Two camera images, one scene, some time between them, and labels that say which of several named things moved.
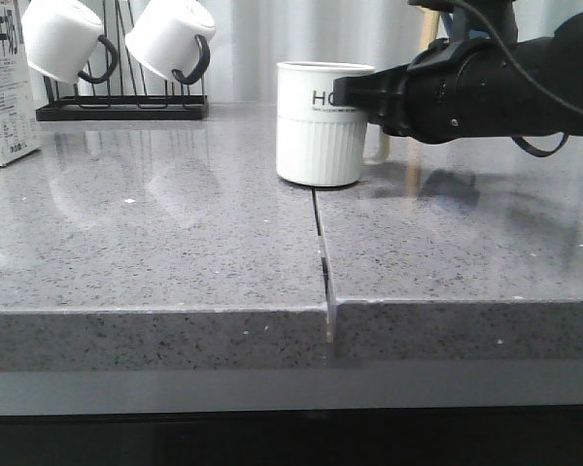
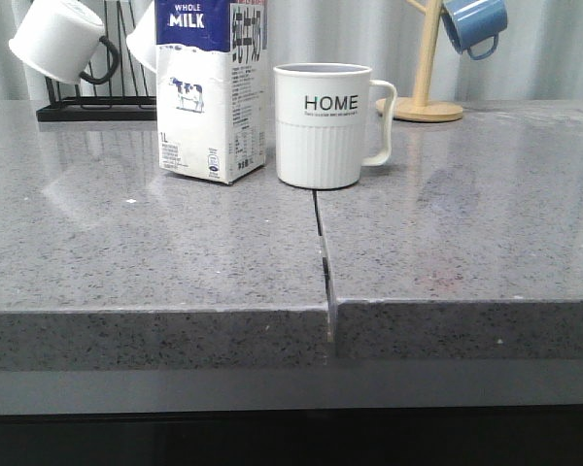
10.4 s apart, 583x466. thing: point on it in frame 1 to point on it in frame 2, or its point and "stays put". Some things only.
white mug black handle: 61,39 stays put
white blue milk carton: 9,129 to 212,87
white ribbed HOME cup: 319,143 stays put
